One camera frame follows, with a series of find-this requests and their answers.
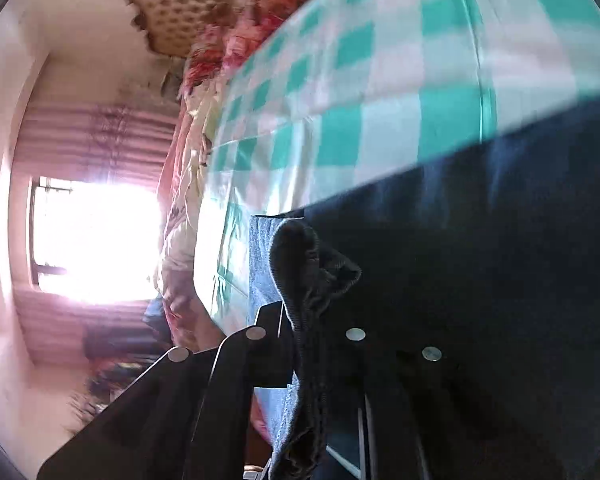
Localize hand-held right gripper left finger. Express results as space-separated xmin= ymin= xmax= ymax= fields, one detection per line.
xmin=36 ymin=302 xmax=301 ymax=480

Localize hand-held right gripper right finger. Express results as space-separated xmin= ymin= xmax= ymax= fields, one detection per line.
xmin=330 ymin=321 xmax=568 ymax=480

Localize blue denim pants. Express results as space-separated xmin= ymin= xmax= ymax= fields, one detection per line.
xmin=247 ymin=87 xmax=600 ymax=480

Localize floral quilt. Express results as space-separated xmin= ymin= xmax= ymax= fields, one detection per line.
xmin=152 ymin=0 xmax=372 ymax=356

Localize bright window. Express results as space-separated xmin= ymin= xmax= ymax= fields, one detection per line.
xmin=30 ymin=177 xmax=167 ymax=306

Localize pink curtain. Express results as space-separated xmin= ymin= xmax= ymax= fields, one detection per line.
xmin=12 ymin=104 xmax=182 ymax=362

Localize green white checkered tablecloth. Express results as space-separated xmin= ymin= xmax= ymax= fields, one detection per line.
xmin=195 ymin=0 xmax=600 ymax=342

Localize tufted carved wooden headboard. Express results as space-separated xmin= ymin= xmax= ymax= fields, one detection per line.
xmin=105 ymin=0 xmax=277 ymax=59

